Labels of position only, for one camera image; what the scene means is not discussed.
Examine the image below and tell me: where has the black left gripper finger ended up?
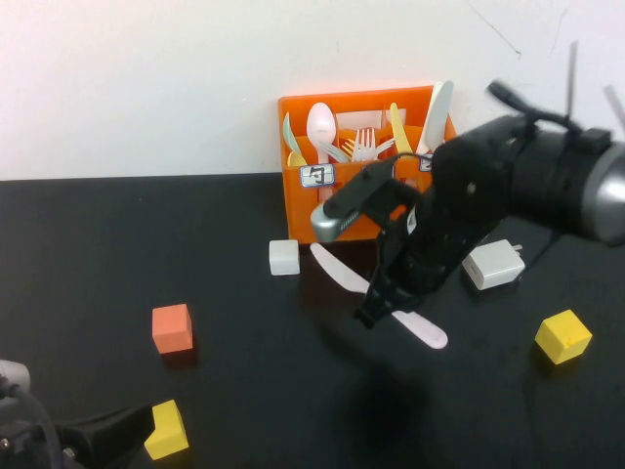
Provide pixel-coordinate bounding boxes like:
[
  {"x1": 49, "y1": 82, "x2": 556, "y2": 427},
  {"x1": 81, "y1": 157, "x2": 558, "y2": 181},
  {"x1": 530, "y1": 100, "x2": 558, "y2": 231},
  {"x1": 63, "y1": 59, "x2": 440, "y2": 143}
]
[
  {"x1": 97, "y1": 405, "x2": 155, "y2": 439},
  {"x1": 102, "y1": 418, "x2": 155, "y2": 459}
]

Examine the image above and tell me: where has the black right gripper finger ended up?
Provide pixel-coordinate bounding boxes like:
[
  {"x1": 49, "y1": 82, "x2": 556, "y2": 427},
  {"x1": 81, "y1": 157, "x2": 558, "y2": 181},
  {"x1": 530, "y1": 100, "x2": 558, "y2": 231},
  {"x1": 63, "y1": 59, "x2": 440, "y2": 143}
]
[
  {"x1": 393, "y1": 292, "x2": 426, "y2": 314},
  {"x1": 354, "y1": 280, "x2": 396, "y2": 329}
]

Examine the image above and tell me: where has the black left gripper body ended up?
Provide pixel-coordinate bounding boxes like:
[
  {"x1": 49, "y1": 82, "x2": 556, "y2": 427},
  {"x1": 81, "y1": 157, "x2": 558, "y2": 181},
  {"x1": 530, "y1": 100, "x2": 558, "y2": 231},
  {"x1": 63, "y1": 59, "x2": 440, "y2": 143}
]
[{"x1": 0, "y1": 415, "x2": 106, "y2": 469}]

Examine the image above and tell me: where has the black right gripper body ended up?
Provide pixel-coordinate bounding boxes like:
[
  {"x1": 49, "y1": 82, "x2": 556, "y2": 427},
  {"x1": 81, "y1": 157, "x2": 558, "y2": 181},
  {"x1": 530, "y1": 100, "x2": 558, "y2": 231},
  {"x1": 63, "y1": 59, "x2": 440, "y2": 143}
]
[{"x1": 376, "y1": 202, "x2": 499, "y2": 300}]

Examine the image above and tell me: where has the pink plastic knife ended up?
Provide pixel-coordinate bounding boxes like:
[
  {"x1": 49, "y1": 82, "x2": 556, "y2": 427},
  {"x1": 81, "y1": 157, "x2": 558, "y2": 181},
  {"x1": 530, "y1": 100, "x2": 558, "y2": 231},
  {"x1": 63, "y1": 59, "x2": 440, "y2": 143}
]
[{"x1": 310, "y1": 242, "x2": 449, "y2": 351}]

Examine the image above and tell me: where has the grey plastic knife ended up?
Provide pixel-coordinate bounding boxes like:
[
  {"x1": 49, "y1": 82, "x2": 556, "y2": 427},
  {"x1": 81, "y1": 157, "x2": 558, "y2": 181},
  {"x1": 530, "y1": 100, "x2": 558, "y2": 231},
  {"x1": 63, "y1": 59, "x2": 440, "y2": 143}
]
[{"x1": 427, "y1": 80, "x2": 455, "y2": 148}]

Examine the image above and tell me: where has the orange plastic cutlery holder crate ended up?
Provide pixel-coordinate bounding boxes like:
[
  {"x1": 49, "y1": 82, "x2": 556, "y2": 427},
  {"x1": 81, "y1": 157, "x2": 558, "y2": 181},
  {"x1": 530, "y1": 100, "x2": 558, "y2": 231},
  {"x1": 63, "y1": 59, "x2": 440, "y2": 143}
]
[{"x1": 277, "y1": 85, "x2": 460, "y2": 245}]

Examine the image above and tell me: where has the yellow cube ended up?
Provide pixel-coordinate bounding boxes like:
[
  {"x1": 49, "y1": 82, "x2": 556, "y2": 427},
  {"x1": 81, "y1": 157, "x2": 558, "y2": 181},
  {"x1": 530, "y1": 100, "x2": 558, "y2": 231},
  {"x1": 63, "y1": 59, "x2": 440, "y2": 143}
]
[
  {"x1": 534, "y1": 309, "x2": 594, "y2": 365},
  {"x1": 144, "y1": 399, "x2": 190, "y2": 461}
]

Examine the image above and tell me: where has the white cube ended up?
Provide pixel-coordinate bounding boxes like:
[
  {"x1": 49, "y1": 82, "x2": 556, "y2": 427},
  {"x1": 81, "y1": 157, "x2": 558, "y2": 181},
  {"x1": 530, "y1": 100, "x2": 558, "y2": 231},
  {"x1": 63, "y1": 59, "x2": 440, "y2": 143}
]
[{"x1": 269, "y1": 238, "x2": 302, "y2": 277}]

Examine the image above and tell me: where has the orange cube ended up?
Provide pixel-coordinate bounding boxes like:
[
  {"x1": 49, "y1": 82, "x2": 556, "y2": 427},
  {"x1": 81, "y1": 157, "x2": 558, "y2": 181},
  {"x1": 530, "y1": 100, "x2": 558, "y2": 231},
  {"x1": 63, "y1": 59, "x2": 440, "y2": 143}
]
[{"x1": 151, "y1": 303, "x2": 194, "y2": 355}]

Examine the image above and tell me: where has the cream plastic knife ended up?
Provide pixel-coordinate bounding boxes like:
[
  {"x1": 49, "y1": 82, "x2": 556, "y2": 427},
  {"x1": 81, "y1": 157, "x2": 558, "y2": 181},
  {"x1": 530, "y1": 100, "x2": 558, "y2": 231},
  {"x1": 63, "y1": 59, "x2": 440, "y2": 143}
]
[{"x1": 416, "y1": 81, "x2": 443, "y2": 152}]

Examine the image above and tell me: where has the yellow plastic knife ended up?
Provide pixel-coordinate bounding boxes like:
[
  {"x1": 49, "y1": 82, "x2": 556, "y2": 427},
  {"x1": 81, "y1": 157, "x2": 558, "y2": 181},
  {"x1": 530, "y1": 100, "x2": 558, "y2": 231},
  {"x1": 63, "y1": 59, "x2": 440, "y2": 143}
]
[{"x1": 389, "y1": 102, "x2": 415, "y2": 156}]

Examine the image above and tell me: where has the white plastic fork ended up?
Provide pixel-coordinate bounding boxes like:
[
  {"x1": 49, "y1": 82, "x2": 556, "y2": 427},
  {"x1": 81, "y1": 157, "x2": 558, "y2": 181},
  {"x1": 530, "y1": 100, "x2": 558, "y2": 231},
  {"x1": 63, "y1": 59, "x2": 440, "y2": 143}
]
[{"x1": 352, "y1": 128, "x2": 377, "y2": 162}]

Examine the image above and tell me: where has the white spoon character label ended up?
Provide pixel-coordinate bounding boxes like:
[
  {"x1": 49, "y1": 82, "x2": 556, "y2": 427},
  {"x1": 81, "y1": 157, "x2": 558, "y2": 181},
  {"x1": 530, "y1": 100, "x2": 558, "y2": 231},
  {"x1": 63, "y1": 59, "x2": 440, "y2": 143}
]
[{"x1": 299, "y1": 163, "x2": 336, "y2": 189}]

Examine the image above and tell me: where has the pink plastic spoon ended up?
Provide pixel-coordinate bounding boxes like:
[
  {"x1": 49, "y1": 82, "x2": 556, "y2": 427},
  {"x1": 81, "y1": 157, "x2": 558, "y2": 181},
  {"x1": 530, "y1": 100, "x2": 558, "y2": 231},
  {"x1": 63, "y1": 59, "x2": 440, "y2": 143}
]
[{"x1": 307, "y1": 102, "x2": 339, "y2": 196}]

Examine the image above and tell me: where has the pale green plastic spoon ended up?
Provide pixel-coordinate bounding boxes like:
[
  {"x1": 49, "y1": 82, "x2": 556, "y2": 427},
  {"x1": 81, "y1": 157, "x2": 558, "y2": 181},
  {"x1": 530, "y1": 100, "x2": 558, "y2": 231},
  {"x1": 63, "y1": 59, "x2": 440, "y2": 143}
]
[{"x1": 282, "y1": 112, "x2": 307, "y2": 165}]

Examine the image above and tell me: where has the black zip tie tail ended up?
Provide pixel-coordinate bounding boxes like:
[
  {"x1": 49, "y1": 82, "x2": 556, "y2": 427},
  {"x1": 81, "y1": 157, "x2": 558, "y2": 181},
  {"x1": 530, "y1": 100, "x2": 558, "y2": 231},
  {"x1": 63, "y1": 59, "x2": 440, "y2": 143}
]
[
  {"x1": 565, "y1": 41, "x2": 580, "y2": 121},
  {"x1": 603, "y1": 85, "x2": 625, "y2": 136}
]

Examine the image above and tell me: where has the white usb wall charger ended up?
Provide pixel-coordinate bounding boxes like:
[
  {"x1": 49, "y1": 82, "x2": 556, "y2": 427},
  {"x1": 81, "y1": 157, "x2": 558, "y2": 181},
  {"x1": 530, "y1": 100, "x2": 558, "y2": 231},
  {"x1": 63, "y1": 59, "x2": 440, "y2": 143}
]
[{"x1": 461, "y1": 238, "x2": 526, "y2": 292}]

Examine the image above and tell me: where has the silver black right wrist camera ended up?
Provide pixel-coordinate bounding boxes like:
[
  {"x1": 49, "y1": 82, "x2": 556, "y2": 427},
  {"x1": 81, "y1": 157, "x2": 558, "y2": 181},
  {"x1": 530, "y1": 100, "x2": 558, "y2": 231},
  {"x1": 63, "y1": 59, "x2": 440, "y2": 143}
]
[{"x1": 310, "y1": 160, "x2": 421, "y2": 243}]

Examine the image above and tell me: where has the black right arm cable loop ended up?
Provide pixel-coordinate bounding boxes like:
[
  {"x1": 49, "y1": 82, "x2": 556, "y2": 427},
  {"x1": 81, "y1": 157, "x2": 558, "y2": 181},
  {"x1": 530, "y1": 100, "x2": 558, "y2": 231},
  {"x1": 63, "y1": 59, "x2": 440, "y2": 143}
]
[{"x1": 487, "y1": 80, "x2": 585, "y2": 141}]

